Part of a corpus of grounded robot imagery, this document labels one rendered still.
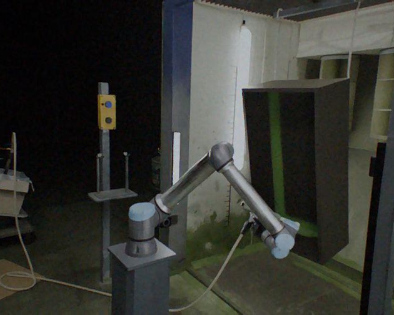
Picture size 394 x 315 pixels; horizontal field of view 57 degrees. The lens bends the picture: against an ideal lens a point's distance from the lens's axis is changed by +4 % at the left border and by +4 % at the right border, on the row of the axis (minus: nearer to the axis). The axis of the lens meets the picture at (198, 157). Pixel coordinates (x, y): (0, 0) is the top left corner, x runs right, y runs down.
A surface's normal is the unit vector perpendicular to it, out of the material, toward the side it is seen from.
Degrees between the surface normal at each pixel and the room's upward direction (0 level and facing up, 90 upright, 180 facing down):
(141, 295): 90
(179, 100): 90
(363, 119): 90
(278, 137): 102
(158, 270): 90
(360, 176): 57
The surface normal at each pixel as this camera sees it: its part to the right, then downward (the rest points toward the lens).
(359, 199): -0.67, -0.47
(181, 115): 0.57, 0.16
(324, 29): -0.82, 0.07
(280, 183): -0.75, 0.29
